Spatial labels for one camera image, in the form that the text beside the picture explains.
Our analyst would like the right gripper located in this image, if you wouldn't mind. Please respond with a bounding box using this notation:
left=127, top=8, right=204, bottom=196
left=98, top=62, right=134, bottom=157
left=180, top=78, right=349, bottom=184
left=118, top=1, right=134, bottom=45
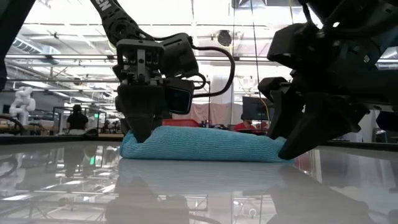
left=267, top=23, right=398, bottom=160

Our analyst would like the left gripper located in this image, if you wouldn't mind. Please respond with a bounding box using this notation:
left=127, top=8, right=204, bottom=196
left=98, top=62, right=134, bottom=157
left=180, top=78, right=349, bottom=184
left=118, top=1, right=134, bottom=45
left=112, top=32, right=200, bottom=144

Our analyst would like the blue microfibre towel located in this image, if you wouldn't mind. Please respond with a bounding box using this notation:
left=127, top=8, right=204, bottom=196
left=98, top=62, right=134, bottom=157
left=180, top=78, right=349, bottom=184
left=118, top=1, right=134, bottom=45
left=119, top=125, right=295, bottom=164

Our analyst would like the red bin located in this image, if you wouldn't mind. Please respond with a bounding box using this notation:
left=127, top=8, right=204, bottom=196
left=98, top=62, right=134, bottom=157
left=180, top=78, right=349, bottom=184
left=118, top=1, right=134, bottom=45
left=162, top=118, right=200, bottom=128

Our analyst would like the large black monitor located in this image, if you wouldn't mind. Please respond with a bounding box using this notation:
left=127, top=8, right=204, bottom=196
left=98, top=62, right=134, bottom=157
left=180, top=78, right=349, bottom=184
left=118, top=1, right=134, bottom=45
left=242, top=95, right=274, bottom=121

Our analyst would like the person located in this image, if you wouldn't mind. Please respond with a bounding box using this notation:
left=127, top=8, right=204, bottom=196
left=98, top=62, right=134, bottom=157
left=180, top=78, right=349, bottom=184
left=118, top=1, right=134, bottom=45
left=233, top=114, right=259, bottom=133
left=66, top=104, right=90, bottom=135

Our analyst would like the pink hanging cloth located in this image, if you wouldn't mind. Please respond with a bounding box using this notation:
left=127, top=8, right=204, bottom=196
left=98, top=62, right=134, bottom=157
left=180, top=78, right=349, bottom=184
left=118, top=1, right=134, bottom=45
left=172, top=101, right=244, bottom=126

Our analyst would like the grey bin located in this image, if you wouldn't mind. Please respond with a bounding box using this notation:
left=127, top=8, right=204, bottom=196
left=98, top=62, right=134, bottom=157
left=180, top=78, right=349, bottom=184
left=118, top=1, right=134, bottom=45
left=371, top=126, right=398, bottom=144

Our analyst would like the white building column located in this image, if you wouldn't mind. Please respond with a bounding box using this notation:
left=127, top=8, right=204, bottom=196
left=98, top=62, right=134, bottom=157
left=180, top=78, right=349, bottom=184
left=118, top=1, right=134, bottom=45
left=210, top=65, right=234, bottom=105

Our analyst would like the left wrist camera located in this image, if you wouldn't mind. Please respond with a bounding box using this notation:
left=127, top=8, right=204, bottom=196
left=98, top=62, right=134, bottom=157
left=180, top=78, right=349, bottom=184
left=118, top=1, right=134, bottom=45
left=164, top=78, right=196, bottom=115

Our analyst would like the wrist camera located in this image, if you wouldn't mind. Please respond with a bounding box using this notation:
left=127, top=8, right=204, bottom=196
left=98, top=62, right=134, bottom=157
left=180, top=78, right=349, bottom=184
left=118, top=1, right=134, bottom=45
left=257, top=77, right=290, bottom=101
left=164, top=78, right=196, bottom=115

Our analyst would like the thin yellow cable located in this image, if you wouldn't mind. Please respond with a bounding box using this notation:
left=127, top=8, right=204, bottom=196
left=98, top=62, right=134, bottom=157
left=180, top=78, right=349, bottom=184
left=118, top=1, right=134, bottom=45
left=260, top=98, right=271, bottom=122

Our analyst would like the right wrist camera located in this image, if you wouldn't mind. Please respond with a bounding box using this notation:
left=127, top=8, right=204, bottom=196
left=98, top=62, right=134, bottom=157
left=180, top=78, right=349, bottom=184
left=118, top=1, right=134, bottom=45
left=257, top=77, right=290, bottom=101

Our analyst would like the black stand frame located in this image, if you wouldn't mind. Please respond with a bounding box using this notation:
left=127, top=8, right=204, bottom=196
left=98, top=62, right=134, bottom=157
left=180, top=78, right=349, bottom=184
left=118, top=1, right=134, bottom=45
left=198, top=80, right=212, bottom=103

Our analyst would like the black hanging cable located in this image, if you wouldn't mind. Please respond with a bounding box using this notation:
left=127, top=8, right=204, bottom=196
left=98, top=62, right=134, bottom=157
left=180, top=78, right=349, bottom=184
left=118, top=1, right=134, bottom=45
left=250, top=0, right=262, bottom=85

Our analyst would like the black frame cart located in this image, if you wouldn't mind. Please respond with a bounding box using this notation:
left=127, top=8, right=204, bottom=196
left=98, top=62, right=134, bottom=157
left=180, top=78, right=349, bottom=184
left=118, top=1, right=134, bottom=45
left=52, top=106, right=107, bottom=135

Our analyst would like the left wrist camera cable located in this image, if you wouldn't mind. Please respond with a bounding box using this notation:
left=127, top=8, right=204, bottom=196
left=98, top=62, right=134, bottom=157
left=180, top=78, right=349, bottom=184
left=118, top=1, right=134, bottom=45
left=190, top=44, right=236, bottom=99

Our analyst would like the long ceiling light rail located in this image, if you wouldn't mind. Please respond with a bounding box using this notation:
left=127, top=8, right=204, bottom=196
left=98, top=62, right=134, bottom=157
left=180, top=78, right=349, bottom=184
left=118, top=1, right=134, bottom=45
left=4, top=54, right=271, bottom=62

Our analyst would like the black table edge frame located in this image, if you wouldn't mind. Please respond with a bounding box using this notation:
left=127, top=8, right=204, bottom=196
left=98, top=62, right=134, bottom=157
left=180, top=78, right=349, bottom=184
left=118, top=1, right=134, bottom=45
left=0, top=133, right=398, bottom=152

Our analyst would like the black ceiling cable reel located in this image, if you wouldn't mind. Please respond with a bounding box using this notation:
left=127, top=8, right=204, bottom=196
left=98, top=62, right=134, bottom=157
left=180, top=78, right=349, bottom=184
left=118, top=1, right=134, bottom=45
left=216, top=29, right=233, bottom=47

